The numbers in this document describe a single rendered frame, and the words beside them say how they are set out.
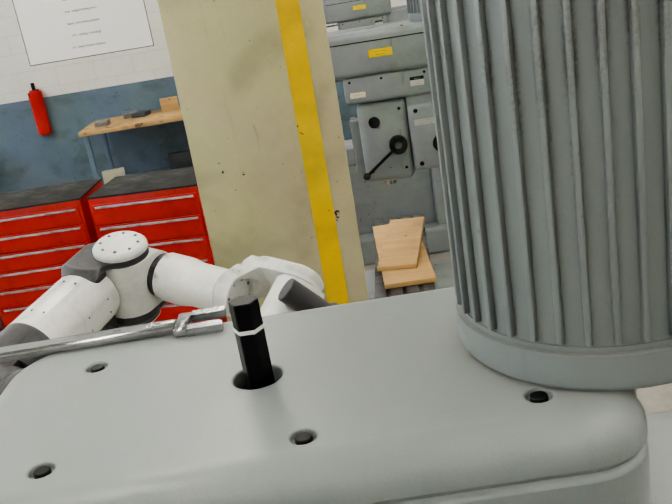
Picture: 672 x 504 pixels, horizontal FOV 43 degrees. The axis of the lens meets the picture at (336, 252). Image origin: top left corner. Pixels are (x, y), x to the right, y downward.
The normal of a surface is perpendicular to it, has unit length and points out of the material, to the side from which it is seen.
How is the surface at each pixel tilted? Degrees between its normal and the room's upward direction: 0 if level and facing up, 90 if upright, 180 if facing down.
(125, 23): 90
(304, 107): 90
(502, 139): 90
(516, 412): 0
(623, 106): 90
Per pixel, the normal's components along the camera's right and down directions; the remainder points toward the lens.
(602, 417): 0.00, -0.71
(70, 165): 0.02, 0.33
